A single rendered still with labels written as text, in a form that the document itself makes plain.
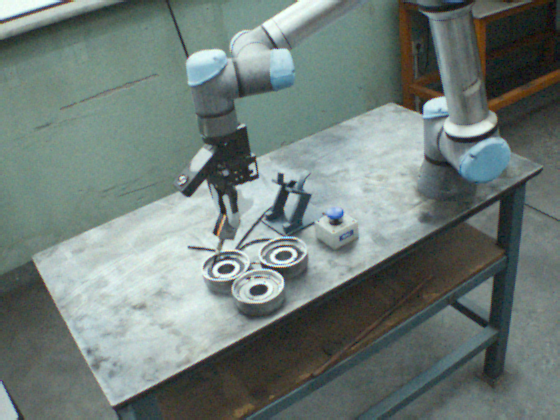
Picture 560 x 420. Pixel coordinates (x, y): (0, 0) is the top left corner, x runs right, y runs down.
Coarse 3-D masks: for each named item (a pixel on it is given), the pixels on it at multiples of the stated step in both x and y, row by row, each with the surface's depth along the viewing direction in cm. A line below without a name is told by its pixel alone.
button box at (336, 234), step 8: (344, 216) 140; (320, 224) 138; (328, 224) 138; (336, 224) 137; (344, 224) 137; (352, 224) 137; (320, 232) 139; (328, 232) 136; (336, 232) 135; (344, 232) 136; (352, 232) 138; (328, 240) 137; (336, 240) 136; (344, 240) 137; (352, 240) 139; (336, 248) 137
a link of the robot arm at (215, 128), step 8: (232, 112) 114; (200, 120) 114; (208, 120) 113; (216, 120) 113; (224, 120) 113; (232, 120) 115; (200, 128) 115; (208, 128) 114; (216, 128) 114; (224, 128) 114; (232, 128) 115; (208, 136) 115; (216, 136) 115; (224, 136) 116
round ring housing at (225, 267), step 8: (224, 256) 135; (232, 256) 135; (240, 256) 135; (208, 264) 134; (224, 264) 133; (232, 264) 133; (248, 264) 130; (216, 272) 131; (224, 272) 134; (232, 272) 130; (208, 280) 128; (216, 280) 127; (224, 280) 127; (232, 280) 127; (216, 288) 128; (224, 288) 128
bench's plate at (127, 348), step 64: (384, 128) 184; (256, 192) 162; (320, 192) 158; (384, 192) 154; (64, 256) 149; (128, 256) 145; (192, 256) 142; (256, 256) 139; (320, 256) 136; (384, 256) 133; (64, 320) 128; (128, 320) 126; (192, 320) 123; (256, 320) 121; (128, 384) 111
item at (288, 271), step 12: (276, 240) 137; (288, 240) 137; (300, 240) 135; (264, 252) 135; (276, 252) 134; (288, 252) 135; (264, 264) 130; (288, 264) 128; (300, 264) 129; (288, 276) 130
